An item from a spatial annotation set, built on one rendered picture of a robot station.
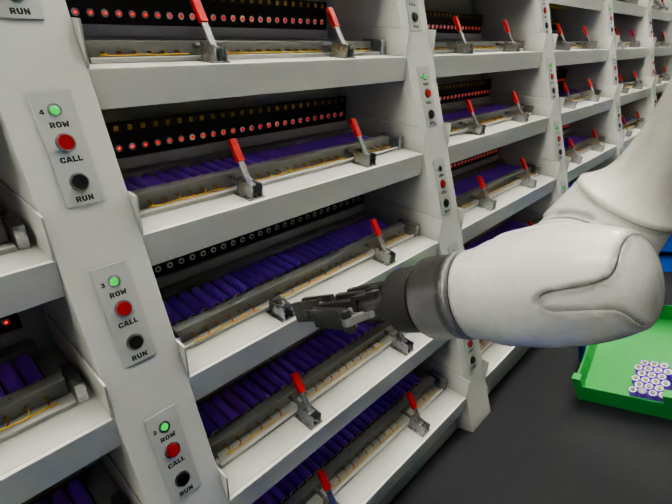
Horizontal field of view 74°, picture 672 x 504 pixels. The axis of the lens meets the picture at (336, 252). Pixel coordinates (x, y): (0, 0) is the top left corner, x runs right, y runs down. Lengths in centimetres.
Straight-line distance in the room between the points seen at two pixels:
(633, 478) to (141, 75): 108
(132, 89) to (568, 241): 50
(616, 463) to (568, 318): 78
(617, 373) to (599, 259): 99
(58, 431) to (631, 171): 66
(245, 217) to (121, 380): 26
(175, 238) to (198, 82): 21
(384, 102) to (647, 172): 63
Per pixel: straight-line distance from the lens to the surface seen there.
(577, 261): 38
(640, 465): 115
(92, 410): 63
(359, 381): 88
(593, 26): 230
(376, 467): 99
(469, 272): 42
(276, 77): 74
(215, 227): 64
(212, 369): 65
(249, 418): 79
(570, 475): 111
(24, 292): 57
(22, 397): 65
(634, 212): 51
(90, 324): 58
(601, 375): 135
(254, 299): 74
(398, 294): 49
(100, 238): 57
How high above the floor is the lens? 72
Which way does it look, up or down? 13 degrees down
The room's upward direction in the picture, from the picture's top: 13 degrees counter-clockwise
